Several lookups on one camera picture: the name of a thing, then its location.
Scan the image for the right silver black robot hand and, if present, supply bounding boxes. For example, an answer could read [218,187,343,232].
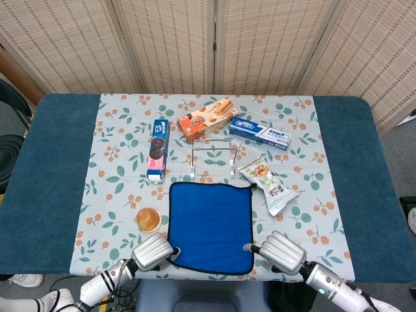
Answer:
[243,230,308,276]

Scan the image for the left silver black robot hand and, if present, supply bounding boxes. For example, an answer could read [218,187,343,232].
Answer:
[131,231,181,272]

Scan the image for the blue towel with black trim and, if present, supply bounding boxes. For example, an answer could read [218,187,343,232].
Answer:
[167,181,257,276]

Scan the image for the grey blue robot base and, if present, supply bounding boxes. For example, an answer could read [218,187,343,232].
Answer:
[135,279,270,312]

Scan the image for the white green nut snack bag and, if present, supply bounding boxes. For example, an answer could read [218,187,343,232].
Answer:
[237,155,302,217]

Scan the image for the metal towel rack white feet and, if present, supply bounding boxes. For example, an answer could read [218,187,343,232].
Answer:
[190,136,235,181]

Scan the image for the orange fruit jelly cup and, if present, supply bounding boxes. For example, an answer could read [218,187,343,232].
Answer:
[135,207,163,233]

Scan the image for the floral orange fruit tablecloth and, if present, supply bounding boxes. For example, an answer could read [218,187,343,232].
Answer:
[70,93,352,282]

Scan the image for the blue chocolate cookie box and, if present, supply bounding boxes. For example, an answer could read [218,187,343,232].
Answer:
[146,119,171,185]

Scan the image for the teal table cover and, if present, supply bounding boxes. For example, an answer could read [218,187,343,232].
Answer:
[0,93,416,283]

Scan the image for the blue white toothpaste box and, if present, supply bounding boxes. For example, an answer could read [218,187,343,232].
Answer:
[228,116,291,151]

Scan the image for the orange biscuit box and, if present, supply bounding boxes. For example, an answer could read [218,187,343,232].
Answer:
[177,99,235,143]

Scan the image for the black ribbed round bin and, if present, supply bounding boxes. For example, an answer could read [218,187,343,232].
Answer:
[0,135,26,193]

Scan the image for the black chair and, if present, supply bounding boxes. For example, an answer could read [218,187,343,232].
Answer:
[0,77,33,134]

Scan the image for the woven folding screen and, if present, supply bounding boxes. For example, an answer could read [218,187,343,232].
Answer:
[0,0,416,131]

